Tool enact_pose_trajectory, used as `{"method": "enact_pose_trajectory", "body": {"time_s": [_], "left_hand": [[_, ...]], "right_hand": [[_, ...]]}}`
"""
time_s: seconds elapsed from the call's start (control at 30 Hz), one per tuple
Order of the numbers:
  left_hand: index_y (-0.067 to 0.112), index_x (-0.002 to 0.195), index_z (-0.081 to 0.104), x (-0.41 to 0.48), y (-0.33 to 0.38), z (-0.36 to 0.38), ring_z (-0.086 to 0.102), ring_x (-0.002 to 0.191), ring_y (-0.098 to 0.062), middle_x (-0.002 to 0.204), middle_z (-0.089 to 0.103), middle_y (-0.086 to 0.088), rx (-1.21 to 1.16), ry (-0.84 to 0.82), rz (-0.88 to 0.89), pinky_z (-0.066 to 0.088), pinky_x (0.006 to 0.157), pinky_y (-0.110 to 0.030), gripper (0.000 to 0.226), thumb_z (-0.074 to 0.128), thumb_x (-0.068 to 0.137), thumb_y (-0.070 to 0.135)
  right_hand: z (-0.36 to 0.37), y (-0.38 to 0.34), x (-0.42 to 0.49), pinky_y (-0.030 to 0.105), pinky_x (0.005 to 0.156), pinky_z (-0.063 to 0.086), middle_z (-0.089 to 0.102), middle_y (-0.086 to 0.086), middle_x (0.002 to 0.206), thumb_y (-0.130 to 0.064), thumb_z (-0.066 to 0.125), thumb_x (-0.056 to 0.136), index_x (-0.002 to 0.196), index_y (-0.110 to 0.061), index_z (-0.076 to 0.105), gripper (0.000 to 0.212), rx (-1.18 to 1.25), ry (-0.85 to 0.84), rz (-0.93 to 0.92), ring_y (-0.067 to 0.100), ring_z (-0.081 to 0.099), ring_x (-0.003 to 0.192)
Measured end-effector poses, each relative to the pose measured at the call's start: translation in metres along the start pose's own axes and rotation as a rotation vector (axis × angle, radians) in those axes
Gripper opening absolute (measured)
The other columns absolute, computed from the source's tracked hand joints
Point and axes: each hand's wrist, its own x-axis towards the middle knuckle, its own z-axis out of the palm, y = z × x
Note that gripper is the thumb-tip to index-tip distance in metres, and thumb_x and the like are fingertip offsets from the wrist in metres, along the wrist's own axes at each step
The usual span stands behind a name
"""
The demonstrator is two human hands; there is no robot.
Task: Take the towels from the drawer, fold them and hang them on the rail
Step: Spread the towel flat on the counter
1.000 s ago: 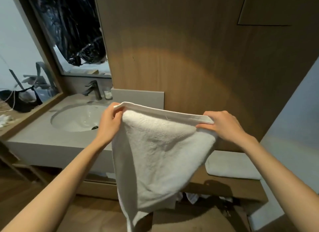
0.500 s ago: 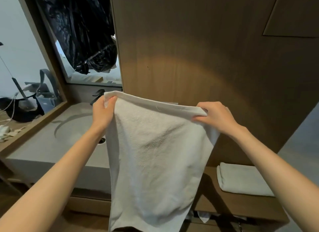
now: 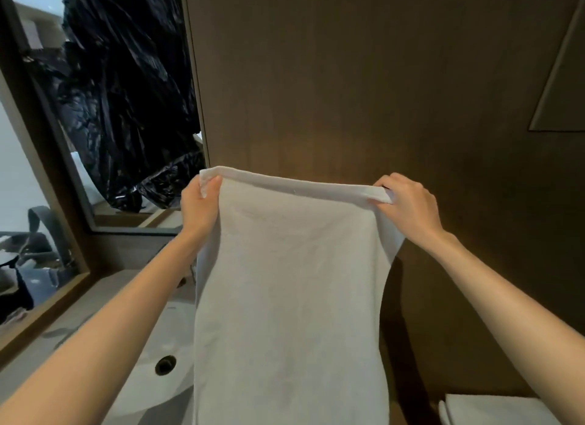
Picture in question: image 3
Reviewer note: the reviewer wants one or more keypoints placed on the person's left hand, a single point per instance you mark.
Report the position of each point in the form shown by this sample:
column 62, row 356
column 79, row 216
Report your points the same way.
column 199, row 214

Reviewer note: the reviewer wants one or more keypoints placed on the person's right hand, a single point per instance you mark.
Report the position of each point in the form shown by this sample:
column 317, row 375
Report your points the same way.
column 411, row 210

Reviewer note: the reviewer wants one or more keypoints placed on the white towel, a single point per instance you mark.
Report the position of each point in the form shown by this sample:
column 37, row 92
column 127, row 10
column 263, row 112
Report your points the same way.
column 288, row 301
column 493, row 411

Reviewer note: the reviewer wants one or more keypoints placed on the person's left forearm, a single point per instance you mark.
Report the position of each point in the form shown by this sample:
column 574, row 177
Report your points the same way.
column 91, row 338

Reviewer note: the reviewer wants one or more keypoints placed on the person's right forearm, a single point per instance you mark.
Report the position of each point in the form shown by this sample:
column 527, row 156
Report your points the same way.
column 512, row 310

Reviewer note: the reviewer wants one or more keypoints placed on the white oval sink basin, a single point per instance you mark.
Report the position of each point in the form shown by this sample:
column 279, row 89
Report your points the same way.
column 176, row 338

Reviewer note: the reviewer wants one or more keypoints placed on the black sink drain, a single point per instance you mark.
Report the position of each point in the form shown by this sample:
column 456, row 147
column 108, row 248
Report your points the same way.
column 165, row 365

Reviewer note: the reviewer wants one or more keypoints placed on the wooden back panel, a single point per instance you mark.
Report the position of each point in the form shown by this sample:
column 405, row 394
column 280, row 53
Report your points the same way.
column 320, row 73

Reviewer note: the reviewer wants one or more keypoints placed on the wall mirror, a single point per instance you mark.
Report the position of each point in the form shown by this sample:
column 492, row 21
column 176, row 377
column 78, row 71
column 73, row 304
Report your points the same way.
column 137, row 96

